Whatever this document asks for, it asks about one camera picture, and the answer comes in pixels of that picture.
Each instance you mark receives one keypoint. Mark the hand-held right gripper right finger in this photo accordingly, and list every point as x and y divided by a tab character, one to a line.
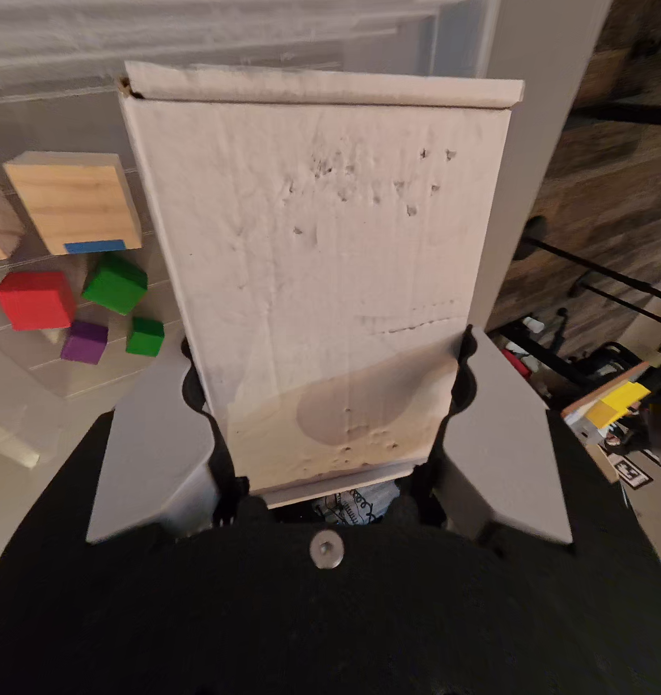
504	445

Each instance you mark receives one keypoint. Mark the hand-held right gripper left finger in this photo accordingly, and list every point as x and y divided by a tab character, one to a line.
146	450

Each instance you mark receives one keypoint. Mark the white cardboard box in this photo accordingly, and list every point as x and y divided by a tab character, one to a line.
330	271

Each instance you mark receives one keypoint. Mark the clear plastic bin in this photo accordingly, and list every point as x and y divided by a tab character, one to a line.
53	125

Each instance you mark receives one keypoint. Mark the small green cube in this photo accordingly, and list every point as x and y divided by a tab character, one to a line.
144	336

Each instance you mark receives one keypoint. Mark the purple cube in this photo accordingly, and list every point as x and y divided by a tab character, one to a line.
84	341

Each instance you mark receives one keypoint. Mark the black cart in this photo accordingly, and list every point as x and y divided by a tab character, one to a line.
607	358

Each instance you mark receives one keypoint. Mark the large green cube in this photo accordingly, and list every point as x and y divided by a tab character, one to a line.
115	282

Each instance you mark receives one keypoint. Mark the red cube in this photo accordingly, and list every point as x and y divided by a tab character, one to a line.
34	298

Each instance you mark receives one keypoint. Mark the large wooden cube blue face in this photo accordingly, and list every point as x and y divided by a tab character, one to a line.
70	201

